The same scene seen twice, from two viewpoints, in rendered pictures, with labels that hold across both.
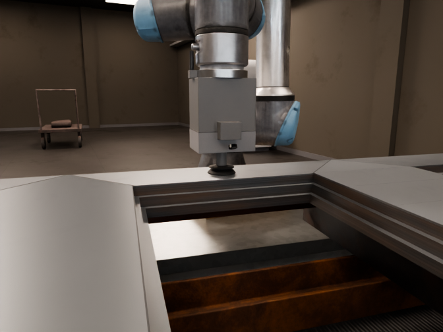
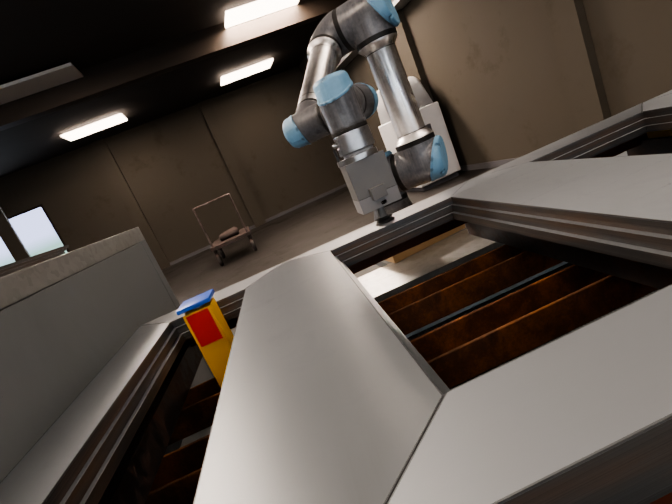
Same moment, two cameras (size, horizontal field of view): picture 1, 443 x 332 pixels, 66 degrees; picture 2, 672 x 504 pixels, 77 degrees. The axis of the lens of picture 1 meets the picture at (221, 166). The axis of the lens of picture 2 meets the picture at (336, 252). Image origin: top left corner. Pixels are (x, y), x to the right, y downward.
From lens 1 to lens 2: 0.37 m
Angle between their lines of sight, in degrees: 12
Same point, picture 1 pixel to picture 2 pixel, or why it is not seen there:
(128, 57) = (266, 134)
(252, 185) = (408, 222)
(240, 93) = (376, 164)
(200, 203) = (377, 246)
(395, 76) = (578, 26)
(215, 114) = (365, 185)
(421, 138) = (640, 87)
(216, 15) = (341, 122)
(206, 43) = (341, 141)
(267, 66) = (399, 117)
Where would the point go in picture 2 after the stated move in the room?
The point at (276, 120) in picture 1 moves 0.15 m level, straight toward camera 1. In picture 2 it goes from (424, 159) to (420, 167)
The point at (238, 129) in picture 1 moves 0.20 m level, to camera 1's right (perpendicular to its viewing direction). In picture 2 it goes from (384, 188) to (485, 148)
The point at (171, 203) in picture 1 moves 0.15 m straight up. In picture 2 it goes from (358, 253) to (328, 182)
